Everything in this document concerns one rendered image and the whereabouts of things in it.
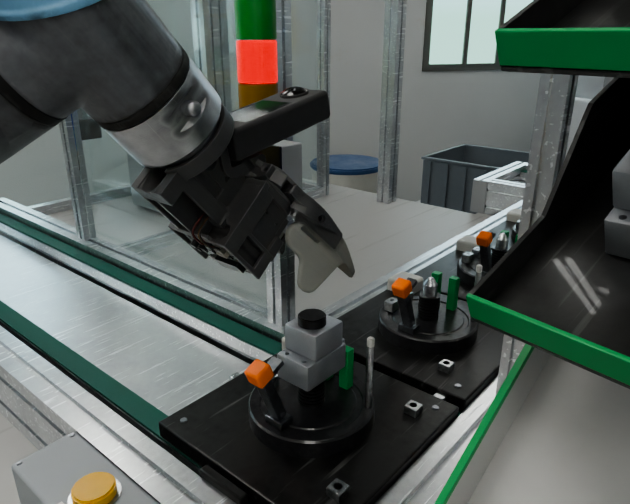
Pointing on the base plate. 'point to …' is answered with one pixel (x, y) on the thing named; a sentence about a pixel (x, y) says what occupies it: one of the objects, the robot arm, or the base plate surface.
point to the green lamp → (255, 19)
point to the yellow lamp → (248, 93)
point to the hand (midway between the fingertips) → (315, 252)
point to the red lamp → (257, 61)
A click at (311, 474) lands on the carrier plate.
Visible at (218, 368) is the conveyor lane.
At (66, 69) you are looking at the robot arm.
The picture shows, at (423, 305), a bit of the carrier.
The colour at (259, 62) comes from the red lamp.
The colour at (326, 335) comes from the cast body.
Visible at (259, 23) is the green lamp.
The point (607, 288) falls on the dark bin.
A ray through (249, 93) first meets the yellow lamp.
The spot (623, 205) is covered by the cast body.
